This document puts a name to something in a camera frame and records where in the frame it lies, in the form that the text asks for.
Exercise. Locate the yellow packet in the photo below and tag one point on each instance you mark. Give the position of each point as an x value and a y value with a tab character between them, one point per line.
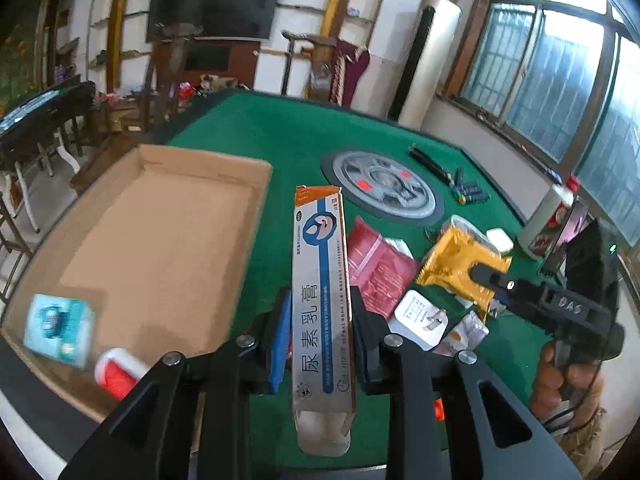
450	260

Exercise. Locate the person's right hand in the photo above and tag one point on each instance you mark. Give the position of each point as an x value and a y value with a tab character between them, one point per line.
547	385

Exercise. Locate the dark red cloth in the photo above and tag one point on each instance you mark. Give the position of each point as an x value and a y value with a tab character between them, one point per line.
350	70

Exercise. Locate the person's right forearm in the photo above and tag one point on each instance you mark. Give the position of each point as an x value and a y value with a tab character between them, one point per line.
582	435

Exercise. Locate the white orange sachet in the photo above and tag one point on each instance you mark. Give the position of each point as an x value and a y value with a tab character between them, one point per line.
467	332

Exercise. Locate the black side table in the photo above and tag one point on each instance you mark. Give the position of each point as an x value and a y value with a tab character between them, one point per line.
45	110

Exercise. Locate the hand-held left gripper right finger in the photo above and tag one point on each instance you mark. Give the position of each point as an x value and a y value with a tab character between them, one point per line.
361	345

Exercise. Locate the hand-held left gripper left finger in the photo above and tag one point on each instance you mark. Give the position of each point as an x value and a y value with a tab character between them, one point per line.
281	340

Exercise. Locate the white standing air conditioner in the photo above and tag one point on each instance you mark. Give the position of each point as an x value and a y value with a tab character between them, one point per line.
430	60

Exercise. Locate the round grey table control panel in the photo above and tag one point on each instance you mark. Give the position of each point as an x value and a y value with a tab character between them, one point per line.
380	185

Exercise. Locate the floral wall mural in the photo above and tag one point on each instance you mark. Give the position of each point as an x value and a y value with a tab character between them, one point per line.
17	60

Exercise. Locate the wooden chair with cloth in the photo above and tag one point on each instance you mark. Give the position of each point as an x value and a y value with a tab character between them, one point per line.
320	60

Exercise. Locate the white charger plug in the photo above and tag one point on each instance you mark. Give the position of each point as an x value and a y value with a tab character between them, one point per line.
415	317

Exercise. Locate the black stick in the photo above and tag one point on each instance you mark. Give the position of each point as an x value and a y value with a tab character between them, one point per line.
427	160

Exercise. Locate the window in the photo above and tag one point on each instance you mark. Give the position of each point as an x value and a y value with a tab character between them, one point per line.
550	70

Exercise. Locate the cardboard box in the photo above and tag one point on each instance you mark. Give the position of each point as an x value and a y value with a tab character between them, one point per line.
165	240

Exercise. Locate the black television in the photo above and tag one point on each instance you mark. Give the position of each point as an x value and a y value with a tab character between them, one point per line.
215	5

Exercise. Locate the red and white container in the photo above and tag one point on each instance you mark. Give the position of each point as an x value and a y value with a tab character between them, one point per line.
117	372

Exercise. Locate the clear plastic packet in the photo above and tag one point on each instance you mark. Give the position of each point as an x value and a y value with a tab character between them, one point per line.
457	221

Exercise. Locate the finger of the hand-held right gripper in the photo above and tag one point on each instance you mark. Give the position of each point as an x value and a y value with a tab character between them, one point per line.
495	277

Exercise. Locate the long grey ointment box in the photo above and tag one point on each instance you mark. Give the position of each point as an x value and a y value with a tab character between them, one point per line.
320	285

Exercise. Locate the white bottle red label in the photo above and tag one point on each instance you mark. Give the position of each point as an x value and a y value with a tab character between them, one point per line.
542	220

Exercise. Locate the small teal box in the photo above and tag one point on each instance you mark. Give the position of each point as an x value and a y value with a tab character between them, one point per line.
57	327

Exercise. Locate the red packet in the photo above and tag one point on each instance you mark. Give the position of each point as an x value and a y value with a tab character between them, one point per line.
380	265

